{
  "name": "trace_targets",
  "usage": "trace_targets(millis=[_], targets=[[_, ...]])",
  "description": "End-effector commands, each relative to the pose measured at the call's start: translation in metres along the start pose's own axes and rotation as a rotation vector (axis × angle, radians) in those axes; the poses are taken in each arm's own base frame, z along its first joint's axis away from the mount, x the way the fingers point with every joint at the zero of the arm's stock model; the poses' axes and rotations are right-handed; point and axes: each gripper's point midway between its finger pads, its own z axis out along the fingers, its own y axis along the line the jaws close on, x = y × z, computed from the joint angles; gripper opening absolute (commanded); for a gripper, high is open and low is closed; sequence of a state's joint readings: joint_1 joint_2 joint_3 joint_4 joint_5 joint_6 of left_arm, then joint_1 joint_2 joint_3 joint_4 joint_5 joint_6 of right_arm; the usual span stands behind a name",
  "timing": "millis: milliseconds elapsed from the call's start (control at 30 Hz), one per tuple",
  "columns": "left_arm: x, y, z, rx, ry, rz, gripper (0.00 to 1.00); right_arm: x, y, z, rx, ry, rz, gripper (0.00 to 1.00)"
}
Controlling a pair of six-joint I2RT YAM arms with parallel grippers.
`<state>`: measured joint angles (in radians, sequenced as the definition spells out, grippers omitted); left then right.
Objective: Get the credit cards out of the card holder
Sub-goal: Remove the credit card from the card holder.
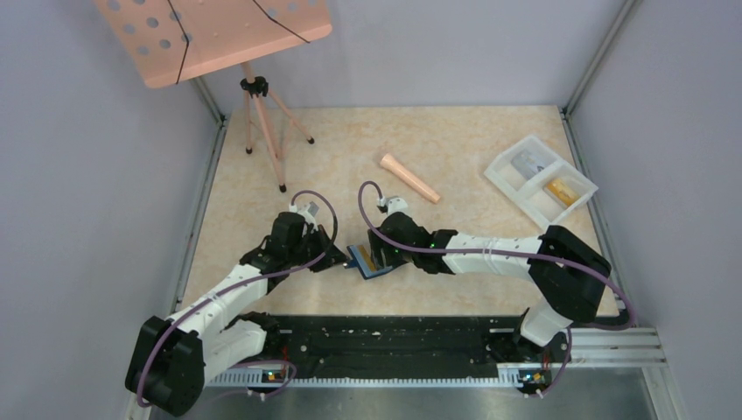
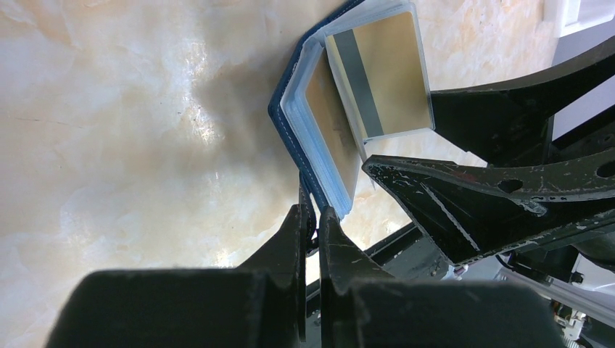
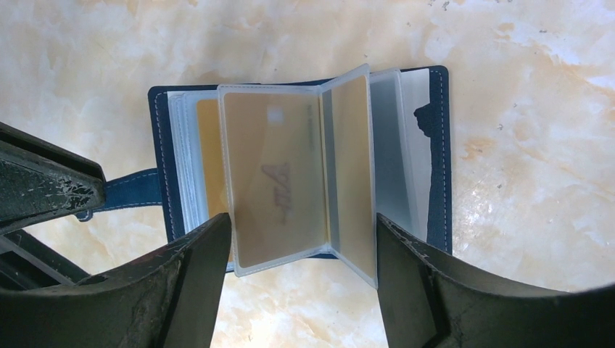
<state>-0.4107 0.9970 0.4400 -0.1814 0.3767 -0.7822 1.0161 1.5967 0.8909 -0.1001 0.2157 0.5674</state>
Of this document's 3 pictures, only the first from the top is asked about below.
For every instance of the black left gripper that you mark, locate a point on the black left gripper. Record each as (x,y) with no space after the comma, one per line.
(320,235)

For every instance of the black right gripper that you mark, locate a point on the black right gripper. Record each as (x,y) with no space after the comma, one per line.
(378,255)

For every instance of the blue card holder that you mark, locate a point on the blue card holder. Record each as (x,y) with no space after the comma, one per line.
(361,259)

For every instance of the gold credit card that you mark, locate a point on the gold credit card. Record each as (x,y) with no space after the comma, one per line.
(562,191)
(363,253)

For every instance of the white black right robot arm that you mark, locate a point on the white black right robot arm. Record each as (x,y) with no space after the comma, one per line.
(560,265)

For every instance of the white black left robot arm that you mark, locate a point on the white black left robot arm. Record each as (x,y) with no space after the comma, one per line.
(176,357)

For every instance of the silver card in tray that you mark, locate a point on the silver card in tray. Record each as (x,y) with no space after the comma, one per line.
(528,164)

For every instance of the pink tapered stick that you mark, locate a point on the pink tapered stick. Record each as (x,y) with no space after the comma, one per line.
(391,164)

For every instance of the white plastic divided tray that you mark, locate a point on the white plastic divided tray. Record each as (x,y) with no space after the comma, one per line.
(529,195)

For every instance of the pink music stand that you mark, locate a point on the pink music stand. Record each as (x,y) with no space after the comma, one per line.
(174,41)

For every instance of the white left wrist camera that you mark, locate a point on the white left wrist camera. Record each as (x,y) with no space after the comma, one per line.
(308,212)

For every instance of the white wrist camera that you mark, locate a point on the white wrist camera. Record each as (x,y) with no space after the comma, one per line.
(393,205)
(308,212)

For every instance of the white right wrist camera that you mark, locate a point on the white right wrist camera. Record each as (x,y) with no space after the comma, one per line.
(393,205)

